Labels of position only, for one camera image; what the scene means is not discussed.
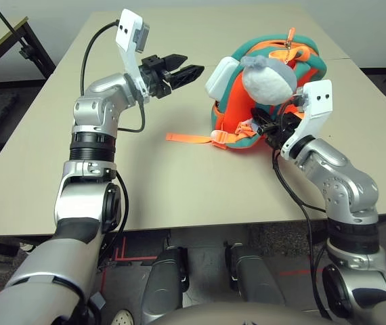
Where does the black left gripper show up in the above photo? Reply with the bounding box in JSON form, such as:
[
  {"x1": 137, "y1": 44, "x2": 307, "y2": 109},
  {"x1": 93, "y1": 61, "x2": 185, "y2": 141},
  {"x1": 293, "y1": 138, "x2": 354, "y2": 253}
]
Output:
[{"x1": 138, "y1": 53, "x2": 205, "y2": 100}]

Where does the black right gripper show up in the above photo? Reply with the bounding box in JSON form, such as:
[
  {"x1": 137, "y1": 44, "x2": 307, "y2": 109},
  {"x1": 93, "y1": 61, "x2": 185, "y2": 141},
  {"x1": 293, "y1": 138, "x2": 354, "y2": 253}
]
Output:
[{"x1": 251, "y1": 108, "x2": 304, "y2": 149}]

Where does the orange and teal backpack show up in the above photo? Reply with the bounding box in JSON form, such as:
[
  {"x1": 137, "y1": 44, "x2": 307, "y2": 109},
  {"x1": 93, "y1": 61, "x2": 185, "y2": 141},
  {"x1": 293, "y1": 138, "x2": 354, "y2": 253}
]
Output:
[{"x1": 165, "y1": 26, "x2": 328, "y2": 152}]

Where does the white pencil case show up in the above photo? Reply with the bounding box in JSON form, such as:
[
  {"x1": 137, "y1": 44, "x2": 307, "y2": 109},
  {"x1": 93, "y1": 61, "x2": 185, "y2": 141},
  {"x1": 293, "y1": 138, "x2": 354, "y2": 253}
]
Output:
[{"x1": 205, "y1": 56, "x2": 241, "y2": 101}]

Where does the grey and white plush pendant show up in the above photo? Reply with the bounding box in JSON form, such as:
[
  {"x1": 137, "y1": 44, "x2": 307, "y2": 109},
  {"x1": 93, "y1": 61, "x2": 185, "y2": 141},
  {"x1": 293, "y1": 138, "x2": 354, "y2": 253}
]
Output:
[{"x1": 239, "y1": 56, "x2": 297, "y2": 106}]

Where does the grey robot right leg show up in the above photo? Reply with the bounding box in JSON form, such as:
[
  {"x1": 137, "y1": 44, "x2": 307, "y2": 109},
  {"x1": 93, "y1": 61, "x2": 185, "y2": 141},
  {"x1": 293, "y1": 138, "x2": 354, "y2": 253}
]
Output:
[{"x1": 225, "y1": 240, "x2": 285, "y2": 305}]

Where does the grey robot leg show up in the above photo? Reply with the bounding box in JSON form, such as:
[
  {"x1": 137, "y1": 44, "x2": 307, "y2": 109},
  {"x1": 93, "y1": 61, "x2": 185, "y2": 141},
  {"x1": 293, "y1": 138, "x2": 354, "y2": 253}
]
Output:
[
  {"x1": 142, "y1": 245, "x2": 189, "y2": 322},
  {"x1": 225, "y1": 240, "x2": 285, "y2": 305}
]

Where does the black stand pole with clamp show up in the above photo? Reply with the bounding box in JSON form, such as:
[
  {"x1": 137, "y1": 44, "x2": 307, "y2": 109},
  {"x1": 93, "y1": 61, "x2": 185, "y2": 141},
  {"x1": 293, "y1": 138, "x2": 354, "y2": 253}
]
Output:
[{"x1": 0, "y1": 0, "x2": 40, "y2": 60}]

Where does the grey robot left leg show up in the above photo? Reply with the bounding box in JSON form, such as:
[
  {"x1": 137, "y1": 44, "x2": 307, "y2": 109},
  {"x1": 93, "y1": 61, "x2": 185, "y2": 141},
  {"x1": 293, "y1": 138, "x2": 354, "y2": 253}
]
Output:
[{"x1": 142, "y1": 245, "x2": 189, "y2": 322}]

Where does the grey robot torso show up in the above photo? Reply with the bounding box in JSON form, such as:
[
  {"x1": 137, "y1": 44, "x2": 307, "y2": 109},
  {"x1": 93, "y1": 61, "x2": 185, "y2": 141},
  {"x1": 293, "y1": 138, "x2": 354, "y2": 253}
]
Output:
[{"x1": 152, "y1": 301, "x2": 329, "y2": 325}]

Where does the white perforated shoe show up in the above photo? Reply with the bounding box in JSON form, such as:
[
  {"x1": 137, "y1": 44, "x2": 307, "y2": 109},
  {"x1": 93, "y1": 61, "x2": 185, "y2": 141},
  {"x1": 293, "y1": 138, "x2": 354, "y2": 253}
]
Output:
[{"x1": 113, "y1": 307, "x2": 135, "y2": 325}]

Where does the small grey-blue block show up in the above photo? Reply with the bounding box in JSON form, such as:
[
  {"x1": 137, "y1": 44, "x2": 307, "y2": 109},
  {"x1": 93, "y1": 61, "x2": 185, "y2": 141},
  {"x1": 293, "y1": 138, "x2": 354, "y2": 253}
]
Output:
[{"x1": 90, "y1": 292, "x2": 106, "y2": 309}]

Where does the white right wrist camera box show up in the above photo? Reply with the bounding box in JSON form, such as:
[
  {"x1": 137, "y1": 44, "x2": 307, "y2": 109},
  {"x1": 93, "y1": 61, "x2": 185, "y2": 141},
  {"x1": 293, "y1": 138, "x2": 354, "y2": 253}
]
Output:
[{"x1": 280, "y1": 79, "x2": 333, "y2": 160}]

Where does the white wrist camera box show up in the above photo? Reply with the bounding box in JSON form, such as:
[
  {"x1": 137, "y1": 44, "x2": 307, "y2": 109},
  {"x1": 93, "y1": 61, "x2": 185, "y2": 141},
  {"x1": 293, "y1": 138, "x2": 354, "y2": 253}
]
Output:
[
  {"x1": 115, "y1": 9, "x2": 152, "y2": 102},
  {"x1": 280, "y1": 79, "x2": 333, "y2": 160}
]

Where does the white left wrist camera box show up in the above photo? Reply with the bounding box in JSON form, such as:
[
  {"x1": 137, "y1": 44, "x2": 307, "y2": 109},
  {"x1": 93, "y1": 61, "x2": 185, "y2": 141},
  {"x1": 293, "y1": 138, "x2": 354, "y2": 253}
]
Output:
[{"x1": 115, "y1": 9, "x2": 152, "y2": 102}]

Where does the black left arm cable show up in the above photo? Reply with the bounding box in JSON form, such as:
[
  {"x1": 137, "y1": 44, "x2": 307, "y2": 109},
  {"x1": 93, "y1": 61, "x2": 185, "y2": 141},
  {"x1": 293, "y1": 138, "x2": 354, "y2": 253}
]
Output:
[{"x1": 81, "y1": 20, "x2": 146, "y2": 244}]

